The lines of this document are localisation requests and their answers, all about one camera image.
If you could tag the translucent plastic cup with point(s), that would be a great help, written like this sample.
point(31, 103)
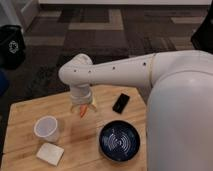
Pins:
point(47, 128)

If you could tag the white cabinet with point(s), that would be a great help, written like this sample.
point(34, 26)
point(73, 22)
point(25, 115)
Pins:
point(21, 12)

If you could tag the blue object at left edge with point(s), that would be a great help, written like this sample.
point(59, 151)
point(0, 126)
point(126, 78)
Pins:
point(4, 83)

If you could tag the black office chair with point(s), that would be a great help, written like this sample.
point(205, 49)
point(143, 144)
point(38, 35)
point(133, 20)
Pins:
point(202, 39)

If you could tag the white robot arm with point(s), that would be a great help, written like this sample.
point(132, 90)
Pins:
point(179, 123)

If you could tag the black recycling bin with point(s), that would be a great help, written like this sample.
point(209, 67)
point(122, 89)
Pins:
point(12, 46)

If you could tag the white sponge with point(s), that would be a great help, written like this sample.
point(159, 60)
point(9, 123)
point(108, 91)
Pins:
point(50, 153)

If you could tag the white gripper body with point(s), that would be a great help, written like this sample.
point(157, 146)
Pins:
point(81, 94)

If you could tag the black smartphone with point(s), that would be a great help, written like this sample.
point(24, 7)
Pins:
point(121, 103)

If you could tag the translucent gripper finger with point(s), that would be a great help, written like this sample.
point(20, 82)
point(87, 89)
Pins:
point(93, 107)
point(73, 107)

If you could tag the orange carrot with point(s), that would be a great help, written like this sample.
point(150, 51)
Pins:
point(83, 110)

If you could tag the dark blue bowl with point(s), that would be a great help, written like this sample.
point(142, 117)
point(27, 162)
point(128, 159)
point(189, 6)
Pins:
point(119, 141)

